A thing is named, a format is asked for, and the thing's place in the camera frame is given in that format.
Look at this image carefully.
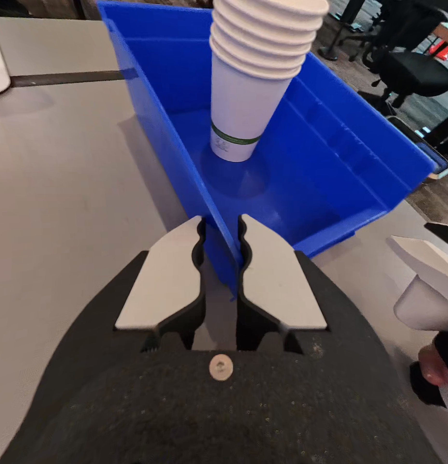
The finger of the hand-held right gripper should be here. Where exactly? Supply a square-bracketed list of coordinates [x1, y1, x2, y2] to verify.
[424, 222, 448, 251]
[391, 236, 448, 331]

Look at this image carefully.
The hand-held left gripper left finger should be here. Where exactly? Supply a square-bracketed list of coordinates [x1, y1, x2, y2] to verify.
[115, 216, 207, 349]

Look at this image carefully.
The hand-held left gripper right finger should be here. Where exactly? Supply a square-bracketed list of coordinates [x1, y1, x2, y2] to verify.
[237, 213, 328, 351]

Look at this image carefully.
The blue plastic bin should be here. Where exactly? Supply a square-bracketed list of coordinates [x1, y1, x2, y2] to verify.
[96, 0, 438, 302]

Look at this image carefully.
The stack of white paper cups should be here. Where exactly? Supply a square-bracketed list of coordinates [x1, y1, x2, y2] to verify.
[208, 0, 330, 163]

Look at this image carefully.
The person's right hand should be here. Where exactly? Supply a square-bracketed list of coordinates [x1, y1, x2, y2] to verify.
[419, 344, 447, 386]

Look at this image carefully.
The black office chair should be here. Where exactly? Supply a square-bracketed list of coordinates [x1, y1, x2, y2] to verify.
[369, 47, 448, 109]

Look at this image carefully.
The dark table cable cover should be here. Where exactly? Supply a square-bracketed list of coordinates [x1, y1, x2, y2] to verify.
[11, 70, 138, 88]

